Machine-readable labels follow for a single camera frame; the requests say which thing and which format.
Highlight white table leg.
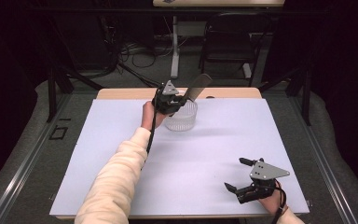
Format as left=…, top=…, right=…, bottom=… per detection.
left=170, top=15, right=181, bottom=79
left=241, top=63, right=253, bottom=79

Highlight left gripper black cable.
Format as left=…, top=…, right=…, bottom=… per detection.
left=141, top=110, right=158, bottom=171

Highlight black metal stand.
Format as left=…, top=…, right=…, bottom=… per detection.
left=45, top=60, right=105, bottom=124
left=257, top=60, right=313, bottom=127

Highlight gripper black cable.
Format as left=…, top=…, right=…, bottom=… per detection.
left=141, top=110, right=158, bottom=171
left=269, top=179, right=289, bottom=224

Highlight black tape square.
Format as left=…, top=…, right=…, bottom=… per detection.
left=48, top=124, right=70, bottom=141

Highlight person's left hand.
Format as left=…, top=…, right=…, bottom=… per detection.
left=141, top=101, right=169, bottom=131

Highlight black floor cables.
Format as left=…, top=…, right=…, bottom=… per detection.
left=117, top=38, right=158, bottom=69

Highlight black chair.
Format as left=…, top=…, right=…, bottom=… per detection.
left=199, top=12, right=273, bottom=88

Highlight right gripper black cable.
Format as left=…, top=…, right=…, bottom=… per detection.
left=269, top=179, right=289, bottom=224

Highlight clear plastic cup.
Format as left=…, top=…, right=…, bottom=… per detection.
left=163, top=98, right=199, bottom=132

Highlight person's right hand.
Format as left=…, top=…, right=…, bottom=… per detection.
left=258, top=180, right=289, bottom=217

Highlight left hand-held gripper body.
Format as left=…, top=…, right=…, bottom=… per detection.
left=151, top=79, right=181, bottom=117

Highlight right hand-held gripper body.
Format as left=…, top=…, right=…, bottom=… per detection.
left=234, top=159, right=291, bottom=205

